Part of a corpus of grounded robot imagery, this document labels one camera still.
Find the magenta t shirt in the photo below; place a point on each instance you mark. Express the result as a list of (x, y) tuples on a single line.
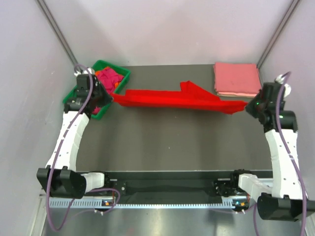
[(108, 77)]

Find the grey slotted cable duct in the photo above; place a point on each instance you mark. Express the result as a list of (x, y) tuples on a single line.
[(99, 203)]

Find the left corner aluminium post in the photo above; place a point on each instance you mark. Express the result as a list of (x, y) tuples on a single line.
[(56, 29)]

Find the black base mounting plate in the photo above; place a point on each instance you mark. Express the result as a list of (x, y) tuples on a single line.
[(210, 187)]

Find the corner aluminium post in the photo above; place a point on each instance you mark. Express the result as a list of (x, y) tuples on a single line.
[(56, 29), (278, 31)]

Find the green plastic bin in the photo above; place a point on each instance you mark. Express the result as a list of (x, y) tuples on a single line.
[(99, 65)]

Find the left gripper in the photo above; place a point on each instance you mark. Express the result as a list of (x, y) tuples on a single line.
[(107, 98)]

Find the folded pink t shirt stack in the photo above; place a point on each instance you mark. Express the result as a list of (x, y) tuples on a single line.
[(236, 79)]

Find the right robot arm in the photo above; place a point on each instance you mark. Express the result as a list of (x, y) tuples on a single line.
[(284, 199)]

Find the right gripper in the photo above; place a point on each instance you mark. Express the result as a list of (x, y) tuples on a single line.
[(249, 107)]

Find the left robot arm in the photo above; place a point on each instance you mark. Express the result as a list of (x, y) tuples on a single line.
[(59, 178)]

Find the right corner aluminium post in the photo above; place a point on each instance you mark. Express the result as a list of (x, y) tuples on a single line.
[(278, 31)]

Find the red t shirt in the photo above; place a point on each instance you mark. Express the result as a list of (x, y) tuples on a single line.
[(191, 96)]

